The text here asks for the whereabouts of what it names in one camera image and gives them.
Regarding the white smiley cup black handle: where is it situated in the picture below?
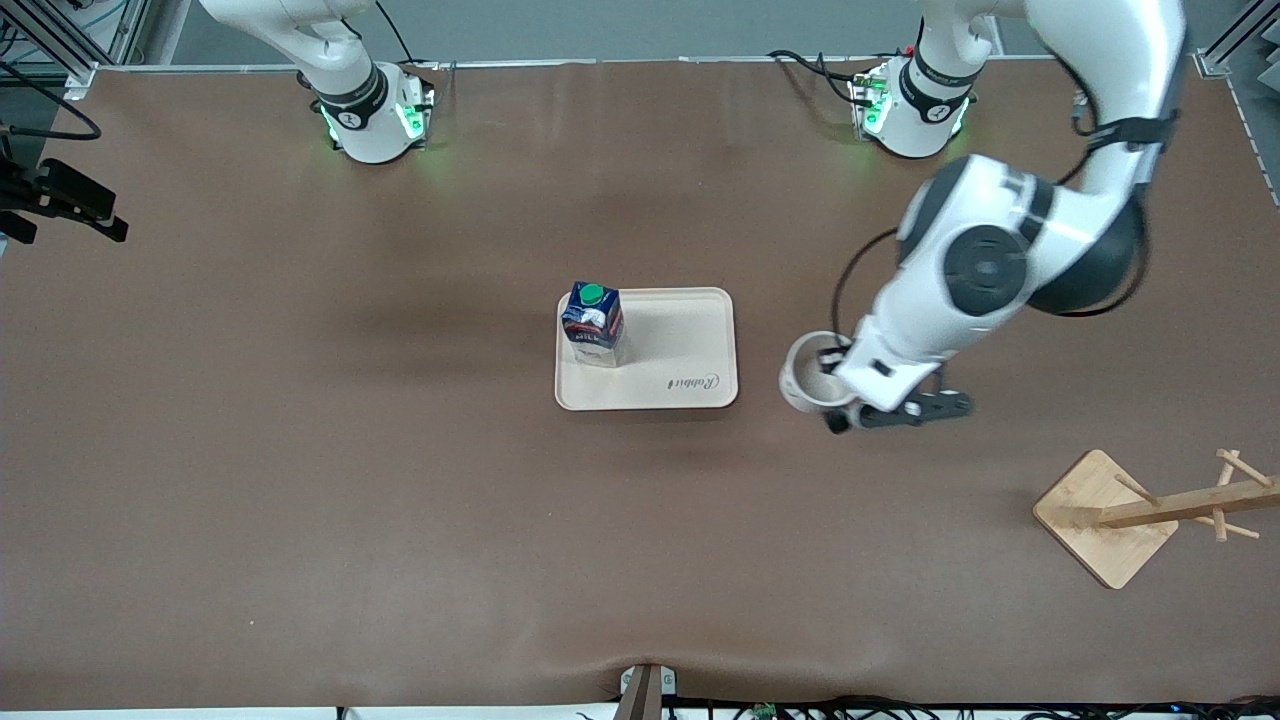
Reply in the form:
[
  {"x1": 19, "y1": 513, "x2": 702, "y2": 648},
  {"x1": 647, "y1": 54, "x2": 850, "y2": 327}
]
[{"x1": 779, "y1": 330, "x2": 863, "y2": 414}]

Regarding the blue milk carton green cap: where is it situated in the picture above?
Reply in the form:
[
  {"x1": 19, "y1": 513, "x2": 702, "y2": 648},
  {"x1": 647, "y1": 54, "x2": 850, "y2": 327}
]
[{"x1": 560, "y1": 281, "x2": 626, "y2": 369}]

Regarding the wooden cup rack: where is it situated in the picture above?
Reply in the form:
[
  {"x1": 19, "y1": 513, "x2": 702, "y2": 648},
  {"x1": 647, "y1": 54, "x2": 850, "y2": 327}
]
[{"x1": 1032, "y1": 448, "x2": 1280, "y2": 591}]

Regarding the beige plastic tray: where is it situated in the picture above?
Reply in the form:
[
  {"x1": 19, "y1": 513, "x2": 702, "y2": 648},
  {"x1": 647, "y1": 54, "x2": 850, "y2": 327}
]
[{"x1": 554, "y1": 287, "x2": 740, "y2": 412}]

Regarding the brown table cover sheet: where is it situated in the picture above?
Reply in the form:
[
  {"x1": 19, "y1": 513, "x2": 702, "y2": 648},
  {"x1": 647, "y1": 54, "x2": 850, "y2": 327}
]
[{"x1": 0, "y1": 58, "x2": 1280, "y2": 711}]

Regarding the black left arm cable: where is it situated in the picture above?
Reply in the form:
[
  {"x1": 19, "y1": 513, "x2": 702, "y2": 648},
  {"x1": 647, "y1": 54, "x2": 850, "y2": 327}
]
[{"x1": 830, "y1": 95, "x2": 1153, "y2": 347}]

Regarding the aluminium frame with diagonal brace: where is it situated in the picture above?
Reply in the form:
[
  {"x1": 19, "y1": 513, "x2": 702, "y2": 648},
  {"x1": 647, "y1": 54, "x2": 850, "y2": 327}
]
[{"x1": 0, "y1": 0, "x2": 166, "y2": 99}]

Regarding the black left base cable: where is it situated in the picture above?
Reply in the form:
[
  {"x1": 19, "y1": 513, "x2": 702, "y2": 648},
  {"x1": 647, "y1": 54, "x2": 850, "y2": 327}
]
[{"x1": 767, "y1": 48, "x2": 866, "y2": 107}]

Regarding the black base cable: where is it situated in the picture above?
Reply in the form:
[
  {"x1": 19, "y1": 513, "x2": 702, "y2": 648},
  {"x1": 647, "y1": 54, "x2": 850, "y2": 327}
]
[
  {"x1": 767, "y1": 48, "x2": 866, "y2": 107},
  {"x1": 375, "y1": 0, "x2": 457, "y2": 73}
]

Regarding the black right base cable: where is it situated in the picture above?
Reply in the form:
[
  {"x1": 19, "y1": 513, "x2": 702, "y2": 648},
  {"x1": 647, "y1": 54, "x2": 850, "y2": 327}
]
[{"x1": 375, "y1": 0, "x2": 457, "y2": 73}]

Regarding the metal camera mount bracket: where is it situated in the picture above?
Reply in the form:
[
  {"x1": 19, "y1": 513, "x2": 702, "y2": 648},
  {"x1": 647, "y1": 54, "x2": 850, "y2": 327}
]
[{"x1": 618, "y1": 662, "x2": 679, "y2": 720}]

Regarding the aluminium frame corner post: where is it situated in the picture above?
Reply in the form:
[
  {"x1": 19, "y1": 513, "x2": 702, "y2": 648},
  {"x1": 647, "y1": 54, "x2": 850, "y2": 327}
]
[{"x1": 1195, "y1": 0, "x2": 1280, "y2": 83}]

